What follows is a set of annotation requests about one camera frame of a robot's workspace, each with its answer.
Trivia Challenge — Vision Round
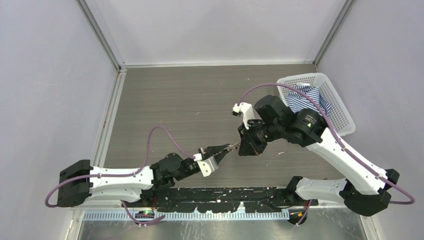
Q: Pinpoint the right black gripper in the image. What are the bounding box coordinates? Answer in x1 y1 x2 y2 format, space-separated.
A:
238 116 283 155

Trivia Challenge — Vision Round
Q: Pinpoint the numbered metal key ring disc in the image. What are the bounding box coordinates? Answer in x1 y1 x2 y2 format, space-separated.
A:
212 142 241 156

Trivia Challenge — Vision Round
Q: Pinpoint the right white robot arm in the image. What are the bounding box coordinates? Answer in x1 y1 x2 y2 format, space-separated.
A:
232 95 400 217

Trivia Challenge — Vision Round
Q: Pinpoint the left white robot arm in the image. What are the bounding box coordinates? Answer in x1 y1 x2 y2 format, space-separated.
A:
56 143 240 208

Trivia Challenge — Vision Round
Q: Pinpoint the blue striped shirt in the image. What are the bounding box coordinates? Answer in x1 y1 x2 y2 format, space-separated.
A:
284 83 332 117

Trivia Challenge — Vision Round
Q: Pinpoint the white plastic basket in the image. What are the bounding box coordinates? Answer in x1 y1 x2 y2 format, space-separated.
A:
277 72 356 137

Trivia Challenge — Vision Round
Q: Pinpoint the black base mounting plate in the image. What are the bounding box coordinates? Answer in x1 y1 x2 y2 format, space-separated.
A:
125 186 308 213

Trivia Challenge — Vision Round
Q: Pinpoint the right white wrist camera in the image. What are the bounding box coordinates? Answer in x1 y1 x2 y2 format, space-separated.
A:
231 102 254 130

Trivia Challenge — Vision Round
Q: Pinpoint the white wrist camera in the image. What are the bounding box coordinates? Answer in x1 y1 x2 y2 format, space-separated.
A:
193 153 219 177
231 102 254 130

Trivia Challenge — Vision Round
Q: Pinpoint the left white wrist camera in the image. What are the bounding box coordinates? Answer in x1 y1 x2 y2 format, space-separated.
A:
193 153 219 177

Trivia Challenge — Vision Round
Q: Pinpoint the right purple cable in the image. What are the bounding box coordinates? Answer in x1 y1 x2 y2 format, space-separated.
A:
237 83 416 206

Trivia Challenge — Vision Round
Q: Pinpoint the purple cable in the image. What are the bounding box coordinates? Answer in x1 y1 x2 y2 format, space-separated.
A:
44 125 203 227
237 83 416 206

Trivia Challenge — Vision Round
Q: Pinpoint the aluminium frame rail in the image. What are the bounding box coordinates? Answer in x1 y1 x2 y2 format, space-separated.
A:
63 64 128 240

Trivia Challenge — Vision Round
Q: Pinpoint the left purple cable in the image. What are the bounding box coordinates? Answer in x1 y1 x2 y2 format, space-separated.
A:
44 125 203 227

